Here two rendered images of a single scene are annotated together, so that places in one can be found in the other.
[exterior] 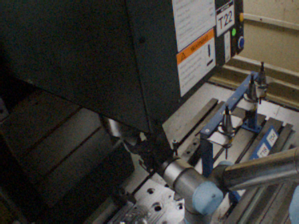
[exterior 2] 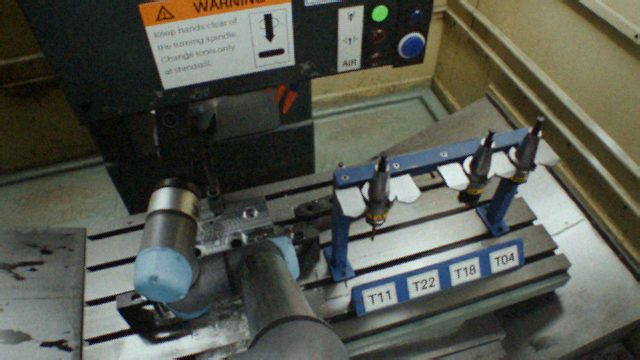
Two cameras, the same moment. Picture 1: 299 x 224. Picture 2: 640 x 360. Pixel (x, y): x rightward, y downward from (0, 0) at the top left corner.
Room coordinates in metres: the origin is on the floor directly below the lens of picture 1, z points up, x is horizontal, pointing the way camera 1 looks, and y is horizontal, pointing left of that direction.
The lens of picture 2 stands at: (0.31, -0.42, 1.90)
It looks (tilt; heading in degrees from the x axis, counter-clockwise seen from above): 48 degrees down; 32
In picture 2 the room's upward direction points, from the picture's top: 1 degrees counter-clockwise
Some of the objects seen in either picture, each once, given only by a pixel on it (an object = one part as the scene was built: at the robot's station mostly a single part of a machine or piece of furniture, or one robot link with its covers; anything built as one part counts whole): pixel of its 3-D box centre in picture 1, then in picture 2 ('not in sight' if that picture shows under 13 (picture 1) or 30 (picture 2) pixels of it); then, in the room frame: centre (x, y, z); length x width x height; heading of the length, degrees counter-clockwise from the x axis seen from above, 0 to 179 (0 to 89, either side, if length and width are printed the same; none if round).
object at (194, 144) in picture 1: (185, 161); (342, 205); (0.99, -0.07, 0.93); 0.26 x 0.05 x 0.06; 143
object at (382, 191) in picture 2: (227, 120); (380, 179); (0.85, -0.22, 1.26); 0.04 x 0.04 x 0.07
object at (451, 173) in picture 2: (245, 105); (454, 177); (0.97, -0.33, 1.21); 0.07 x 0.05 x 0.01; 48
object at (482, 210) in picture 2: (253, 105); (508, 185); (1.17, -0.44, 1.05); 0.10 x 0.05 x 0.30; 48
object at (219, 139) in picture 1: (219, 139); (351, 202); (0.81, -0.19, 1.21); 0.07 x 0.05 x 0.01; 48
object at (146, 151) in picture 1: (159, 159); (183, 171); (0.62, 0.03, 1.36); 0.12 x 0.08 x 0.09; 33
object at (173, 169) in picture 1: (179, 173); (176, 210); (0.55, -0.02, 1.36); 0.08 x 0.05 x 0.08; 123
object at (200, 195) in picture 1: (199, 192); (166, 257); (0.49, -0.06, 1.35); 0.11 x 0.08 x 0.09; 33
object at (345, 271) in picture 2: (207, 165); (340, 229); (0.85, -0.15, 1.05); 0.10 x 0.05 x 0.30; 48
